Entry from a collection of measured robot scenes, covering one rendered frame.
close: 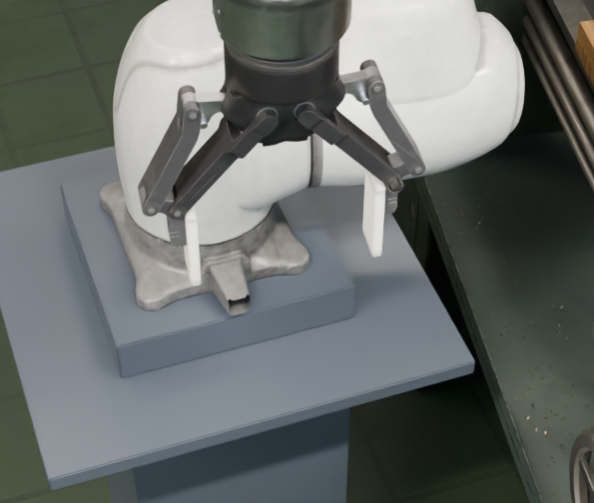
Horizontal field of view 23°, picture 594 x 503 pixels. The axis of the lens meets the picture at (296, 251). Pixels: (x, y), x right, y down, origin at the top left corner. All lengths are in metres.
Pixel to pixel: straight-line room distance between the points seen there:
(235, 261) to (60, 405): 0.22
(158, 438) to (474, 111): 0.44
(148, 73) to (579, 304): 0.72
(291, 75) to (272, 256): 0.58
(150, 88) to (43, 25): 1.84
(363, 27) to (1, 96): 1.72
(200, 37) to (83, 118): 1.60
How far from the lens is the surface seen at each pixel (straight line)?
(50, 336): 1.51
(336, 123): 0.99
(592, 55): 1.62
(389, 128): 1.00
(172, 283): 1.45
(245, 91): 0.93
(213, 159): 0.99
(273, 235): 1.49
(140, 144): 1.36
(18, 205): 1.66
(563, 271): 1.87
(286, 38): 0.89
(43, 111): 2.94
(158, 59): 1.33
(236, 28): 0.90
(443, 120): 1.38
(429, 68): 1.36
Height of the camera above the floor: 1.88
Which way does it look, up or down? 46 degrees down
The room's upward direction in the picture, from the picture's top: straight up
